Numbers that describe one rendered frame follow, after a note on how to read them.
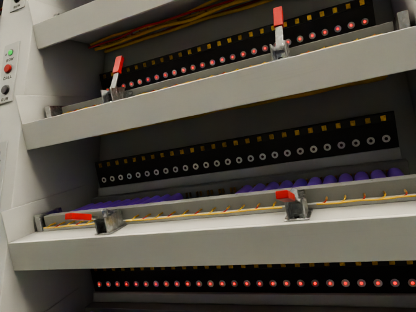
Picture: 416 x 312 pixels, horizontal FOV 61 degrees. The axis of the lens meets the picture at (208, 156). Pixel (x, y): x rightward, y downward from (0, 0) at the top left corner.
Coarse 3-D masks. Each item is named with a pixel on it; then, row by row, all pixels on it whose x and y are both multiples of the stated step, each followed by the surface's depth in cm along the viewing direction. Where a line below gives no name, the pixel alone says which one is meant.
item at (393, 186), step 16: (400, 176) 40; (256, 192) 46; (272, 192) 44; (320, 192) 42; (336, 192) 41; (352, 192) 41; (368, 192) 40; (384, 192) 39; (400, 192) 39; (112, 208) 54; (128, 208) 52; (144, 208) 51; (160, 208) 50; (176, 208) 49; (192, 208) 48; (208, 208) 48; (224, 208) 47; (240, 208) 44; (256, 208) 43; (272, 208) 42; (48, 224) 59; (64, 224) 58
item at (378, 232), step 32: (320, 160) 54; (352, 160) 53; (64, 192) 67; (128, 192) 68; (32, 224) 59; (160, 224) 49; (192, 224) 45; (224, 224) 43; (256, 224) 40; (288, 224) 38; (320, 224) 37; (352, 224) 36; (384, 224) 35; (32, 256) 53; (64, 256) 51; (96, 256) 49; (128, 256) 47; (160, 256) 45; (192, 256) 43; (224, 256) 41; (256, 256) 40; (288, 256) 39; (320, 256) 37; (352, 256) 36; (384, 256) 35
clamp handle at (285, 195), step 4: (276, 192) 34; (280, 192) 34; (284, 192) 33; (288, 192) 34; (292, 192) 39; (296, 192) 39; (276, 196) 34; (280, 196) 33; (284, 196) 33; (288, 196) 33; (292, 196) 35; (296, 196) 39; (280, 200) 35; (284, 200) 35; (288, 200) 35; (292, 200) 35; (296, 200) 37
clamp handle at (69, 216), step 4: (104, 212) 50; (68, 216) 44; (72, 216) 44; (76, 216) 44; (80, 216) 45; (84, 216) 45; (88, 216) 46; (92, 216) 47; (96, 216) 48; (104, 216) 50; (80, 220) 46; (84, 220) 46
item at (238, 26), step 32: (288, 0) 67; (320, 0) 65; (352, 0) 62; (384, 0) 60; (192, 32) 75; (224, 32) 72; (128, 64) 81; (320, 96) 60; (352, 96) 58; (384, 96) 56; (160, 128) 73; (192, 128) 70; (224, 128) 67; (256, 128) 64; (288, 128) 61; (384, 160) 54
